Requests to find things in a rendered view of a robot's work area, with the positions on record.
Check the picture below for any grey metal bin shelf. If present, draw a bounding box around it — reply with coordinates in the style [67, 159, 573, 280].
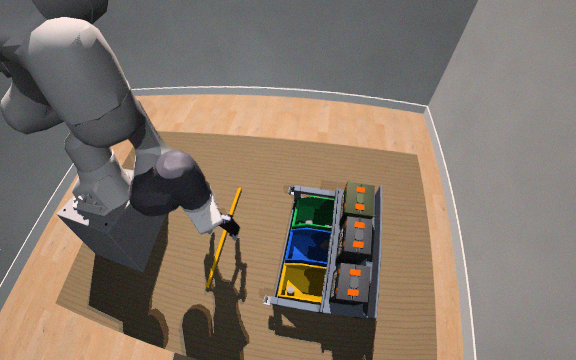
[264, 185, 382, 319]

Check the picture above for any yellow bin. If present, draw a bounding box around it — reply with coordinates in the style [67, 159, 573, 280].
[277, 263, 326, 304]

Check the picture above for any blue open bin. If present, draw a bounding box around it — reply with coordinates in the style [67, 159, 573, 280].
[285, 228, 331, 267]

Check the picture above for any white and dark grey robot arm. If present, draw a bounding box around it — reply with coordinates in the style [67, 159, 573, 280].
[0, 0, 223, 235]

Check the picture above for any orange-yellow long bar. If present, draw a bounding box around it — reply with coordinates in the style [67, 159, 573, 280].
[206, 188, 241, 288]

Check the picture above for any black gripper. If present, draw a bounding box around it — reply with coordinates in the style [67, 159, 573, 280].
[219, 211, 240, 241]

